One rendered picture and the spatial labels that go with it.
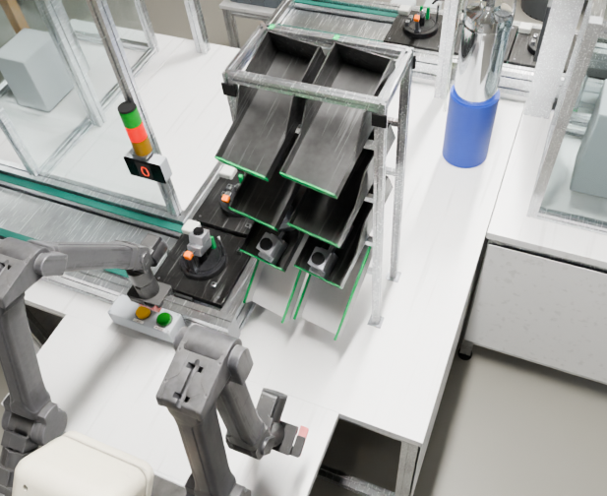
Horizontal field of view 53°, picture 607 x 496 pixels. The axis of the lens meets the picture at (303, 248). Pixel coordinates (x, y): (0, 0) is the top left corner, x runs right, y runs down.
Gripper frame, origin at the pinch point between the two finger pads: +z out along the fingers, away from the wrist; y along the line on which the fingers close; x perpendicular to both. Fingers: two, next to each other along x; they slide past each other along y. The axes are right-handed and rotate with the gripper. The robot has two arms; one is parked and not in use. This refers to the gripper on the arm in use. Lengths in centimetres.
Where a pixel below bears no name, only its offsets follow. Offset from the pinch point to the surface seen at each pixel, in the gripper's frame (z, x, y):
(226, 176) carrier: 5, -55, 8
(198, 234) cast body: -6.8, -22.3, -2.0
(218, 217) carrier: 5.7, -38.6, 2.7
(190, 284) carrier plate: 5.7, -12.9, -1.2
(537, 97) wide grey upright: 9, -129, -80
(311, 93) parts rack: -62, -25, -40
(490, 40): -33, -95, -64
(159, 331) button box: 6.9, 3.1, -0.1
